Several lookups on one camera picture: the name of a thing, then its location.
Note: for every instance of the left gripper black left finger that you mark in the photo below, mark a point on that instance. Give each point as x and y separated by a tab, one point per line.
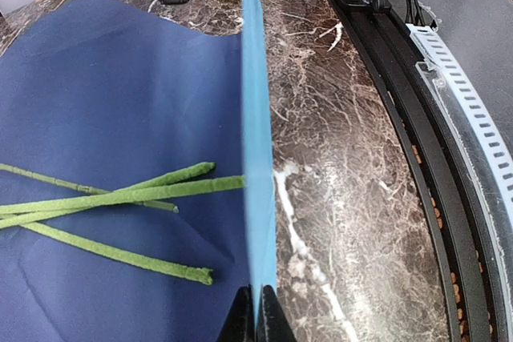
238	326

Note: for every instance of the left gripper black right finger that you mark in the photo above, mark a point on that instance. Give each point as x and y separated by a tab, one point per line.
272	324

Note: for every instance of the blue wrapping paper sheet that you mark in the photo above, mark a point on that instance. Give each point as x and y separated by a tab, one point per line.
102	94

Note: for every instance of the pink and blue fake flower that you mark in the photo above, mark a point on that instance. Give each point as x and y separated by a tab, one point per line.
180	183

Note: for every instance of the orange fake flower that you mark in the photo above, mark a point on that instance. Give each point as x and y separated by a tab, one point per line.
199	275

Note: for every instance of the black front frame rail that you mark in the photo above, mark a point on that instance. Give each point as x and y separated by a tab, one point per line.
470	225

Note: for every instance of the white slotted cable duct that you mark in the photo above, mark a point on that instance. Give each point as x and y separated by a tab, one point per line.
439	56

